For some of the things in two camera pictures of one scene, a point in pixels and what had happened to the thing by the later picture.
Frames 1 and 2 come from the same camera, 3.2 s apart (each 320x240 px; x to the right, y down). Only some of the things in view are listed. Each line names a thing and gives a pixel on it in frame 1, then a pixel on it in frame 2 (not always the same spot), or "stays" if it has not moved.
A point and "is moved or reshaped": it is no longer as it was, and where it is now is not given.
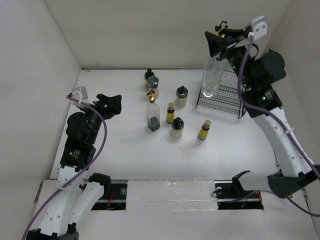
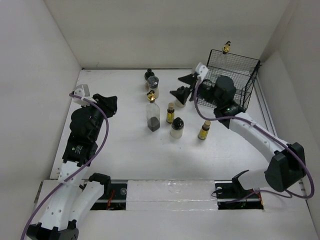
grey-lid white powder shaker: [153, 82] stays
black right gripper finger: [216, 43] -> [181, 93]
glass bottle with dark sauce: [152, 113] stays
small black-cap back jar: [148, 74] stays
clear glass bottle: [213, 69] is moved or reshaped
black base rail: [116, 198] stays
